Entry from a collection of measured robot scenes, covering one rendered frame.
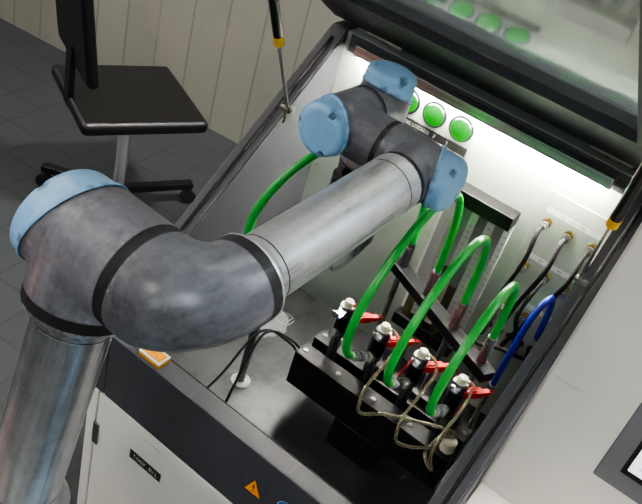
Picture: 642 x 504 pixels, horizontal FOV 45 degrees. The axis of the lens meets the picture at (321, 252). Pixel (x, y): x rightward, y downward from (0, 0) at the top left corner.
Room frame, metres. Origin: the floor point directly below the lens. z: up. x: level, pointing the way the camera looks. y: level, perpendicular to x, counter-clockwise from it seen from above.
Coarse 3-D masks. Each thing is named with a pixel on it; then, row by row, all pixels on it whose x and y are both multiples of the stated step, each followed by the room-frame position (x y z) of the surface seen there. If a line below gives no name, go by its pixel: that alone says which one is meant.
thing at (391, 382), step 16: (480, 240) 1.04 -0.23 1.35; (464, 256) 1.00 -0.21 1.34; (480, 256) 1.11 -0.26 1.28; (448, 272) 0.97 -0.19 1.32; (480, 272) 1.12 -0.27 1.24; (432, 288) 0.95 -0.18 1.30; (464, 304) 1.12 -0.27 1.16; (416, 320) 0.91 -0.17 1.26; (400, 352) 0.89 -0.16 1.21; (400, 384) 0.94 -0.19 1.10
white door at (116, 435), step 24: (120, 408) 0.98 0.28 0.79; (96, 432) 1.00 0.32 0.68; (120, 432) 0.97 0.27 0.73; (144, 432) 0.95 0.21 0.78; (96, 456) 1.00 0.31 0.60; (120, 456) 0.97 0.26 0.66; (144, 456) 0.94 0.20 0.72; (168, 456) 0.92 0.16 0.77; (96, 480) 0.99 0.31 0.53; (120, 480) 0.96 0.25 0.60; (144, 480) 0.94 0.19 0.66; (168, 480) 0.91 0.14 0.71; (192, 480) 0.89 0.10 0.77
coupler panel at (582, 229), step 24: (552, 192) 1.26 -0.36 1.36; (552, 216) 1.25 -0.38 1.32; (576, 216) 1.24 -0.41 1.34; (600, 216) 1.22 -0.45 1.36; (528, 240) 1.26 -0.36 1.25; (552, 240) 1.24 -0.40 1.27; (576, 240) 1.23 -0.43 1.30; (528, 264) 1.25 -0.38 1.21; (552, 288) 1.23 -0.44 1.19; (528, 312) 1.23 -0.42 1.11; (528, 336) 1.22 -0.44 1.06
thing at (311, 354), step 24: (312, 360) 1.06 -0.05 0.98; (336, 360) 1.10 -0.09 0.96; (312, 384) 1.05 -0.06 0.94; (336, 384) 1.03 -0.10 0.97; (360, 384) 1.04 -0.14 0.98; (384, 384) 1.06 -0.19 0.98; (336, 408) 1.02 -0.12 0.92; (360, 408) 1.00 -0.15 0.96; (384, 408) 1.00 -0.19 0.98; (336, 432) 1.01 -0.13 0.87; (360, 432) 0.99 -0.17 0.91; (384, 432) 0.98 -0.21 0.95; (408, 432) 0.96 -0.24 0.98; (432, 432) 0.98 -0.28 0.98; (456, 432) 1.00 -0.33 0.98; (360, 456) 0.99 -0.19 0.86; (408, 456) 0.95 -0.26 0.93; (432, 456) 0.93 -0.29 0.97; (456, 456) 0.98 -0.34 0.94; (432, 480) 0.93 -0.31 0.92
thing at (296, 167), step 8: (304, 160) 1.07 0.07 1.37; (312, 160) 1.08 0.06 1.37; (288, 168) 1.07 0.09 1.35; (296, 168) 1.07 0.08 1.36; (280, 176) 1.06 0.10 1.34; (288, 176) 1.06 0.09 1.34; (272, 184) 1.05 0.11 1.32; (280, 184) 1.05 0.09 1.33; (264, 192) 1.04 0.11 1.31; (272, 192) 1.04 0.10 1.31; (264, 200) 1.04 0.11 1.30; (256, 208) 1.03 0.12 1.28; (424, 208) 1.26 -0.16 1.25; (256, 216) 1.03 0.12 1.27; (248, 224) 1.03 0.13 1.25; (248, 232) 1.03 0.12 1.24; (416, 240) 1.27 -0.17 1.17
